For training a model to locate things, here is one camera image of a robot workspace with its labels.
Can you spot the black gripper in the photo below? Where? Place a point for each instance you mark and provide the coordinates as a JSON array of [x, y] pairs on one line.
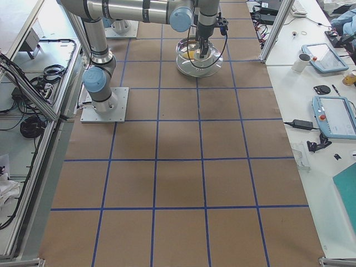
[[202, 32]]

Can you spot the yellow corn cob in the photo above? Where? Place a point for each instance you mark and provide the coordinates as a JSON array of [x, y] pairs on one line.
[[193, 55]]

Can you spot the glass pot lid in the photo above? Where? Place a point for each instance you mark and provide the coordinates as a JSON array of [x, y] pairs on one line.
[[201, 67]]

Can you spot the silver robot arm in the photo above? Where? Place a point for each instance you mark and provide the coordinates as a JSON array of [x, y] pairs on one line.
[[98, 15]]

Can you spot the black power adapter brick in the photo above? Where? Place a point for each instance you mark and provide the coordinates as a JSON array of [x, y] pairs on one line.
[[267, 19]]

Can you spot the white mug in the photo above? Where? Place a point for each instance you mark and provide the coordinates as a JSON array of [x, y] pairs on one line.
[[301, 62]]

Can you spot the far blue teach pendant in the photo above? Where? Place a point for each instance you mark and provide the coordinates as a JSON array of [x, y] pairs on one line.
[[324, 58]]

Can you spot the blue teach pendant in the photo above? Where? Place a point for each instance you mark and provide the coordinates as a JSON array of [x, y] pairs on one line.
[[324, 58], [334, 117]]

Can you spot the black round mouse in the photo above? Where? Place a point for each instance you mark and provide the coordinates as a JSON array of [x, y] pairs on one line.
[[322, 89]]

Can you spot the small black power adapter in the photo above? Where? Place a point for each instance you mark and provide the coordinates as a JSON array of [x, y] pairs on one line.
[[302, 124]]

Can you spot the clear plastic holder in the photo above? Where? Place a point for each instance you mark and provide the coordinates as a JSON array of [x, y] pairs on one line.
[[300, 156]]

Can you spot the near blue teach pendant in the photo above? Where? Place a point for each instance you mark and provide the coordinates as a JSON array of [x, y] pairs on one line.
[[334, 117]]

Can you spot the teal cutting mat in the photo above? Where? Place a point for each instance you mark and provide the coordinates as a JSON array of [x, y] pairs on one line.
[[345, 183]]

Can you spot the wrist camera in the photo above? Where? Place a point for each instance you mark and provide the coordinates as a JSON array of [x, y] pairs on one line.
[[222, 25]]

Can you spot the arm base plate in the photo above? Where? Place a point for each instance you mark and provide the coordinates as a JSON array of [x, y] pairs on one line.
[[112, 110], [122, 29]]

